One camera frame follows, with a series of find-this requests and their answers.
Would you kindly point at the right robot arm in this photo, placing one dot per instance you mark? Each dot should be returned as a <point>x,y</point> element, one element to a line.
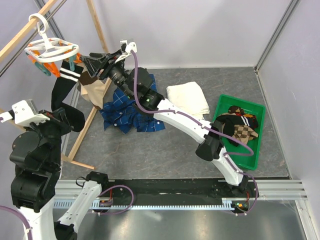
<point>136,85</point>

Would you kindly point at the wooden drying rack frame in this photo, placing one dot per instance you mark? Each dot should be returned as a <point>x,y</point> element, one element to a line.
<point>22,80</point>

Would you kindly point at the green plastic tray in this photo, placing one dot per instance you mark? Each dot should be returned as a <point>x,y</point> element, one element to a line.
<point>243,160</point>

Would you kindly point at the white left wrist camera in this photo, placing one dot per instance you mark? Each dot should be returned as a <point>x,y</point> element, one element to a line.
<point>23,113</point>

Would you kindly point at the white round sock hanger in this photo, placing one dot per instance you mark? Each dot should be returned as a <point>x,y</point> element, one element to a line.
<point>49,49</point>

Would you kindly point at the blue plaid shirt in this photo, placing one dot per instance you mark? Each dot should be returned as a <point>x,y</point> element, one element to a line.
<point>120,113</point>

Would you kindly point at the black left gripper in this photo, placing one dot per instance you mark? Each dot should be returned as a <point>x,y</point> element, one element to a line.
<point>58,116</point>

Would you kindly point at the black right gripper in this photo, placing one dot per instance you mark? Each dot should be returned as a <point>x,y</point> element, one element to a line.
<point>107,62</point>

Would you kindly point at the black red argyle sock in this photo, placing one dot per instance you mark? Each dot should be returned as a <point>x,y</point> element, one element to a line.
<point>250,119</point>

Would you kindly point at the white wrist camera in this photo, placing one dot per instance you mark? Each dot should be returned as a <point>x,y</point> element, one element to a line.
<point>126,47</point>
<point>23,113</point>

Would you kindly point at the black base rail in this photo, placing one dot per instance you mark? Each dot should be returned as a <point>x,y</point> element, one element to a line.
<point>175,192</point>

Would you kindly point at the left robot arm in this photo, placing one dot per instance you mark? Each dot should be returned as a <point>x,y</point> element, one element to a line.
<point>36,154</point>

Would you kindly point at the black white striped sock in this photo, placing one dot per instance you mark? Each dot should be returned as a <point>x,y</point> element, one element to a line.
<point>229,121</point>

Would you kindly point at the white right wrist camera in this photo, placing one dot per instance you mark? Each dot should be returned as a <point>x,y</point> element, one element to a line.
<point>126,47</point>

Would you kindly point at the brown cream striped sock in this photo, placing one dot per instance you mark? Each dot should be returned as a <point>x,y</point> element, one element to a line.
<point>91,89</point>

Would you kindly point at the white folded towel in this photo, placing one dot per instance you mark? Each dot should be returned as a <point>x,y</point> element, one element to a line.
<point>190,98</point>

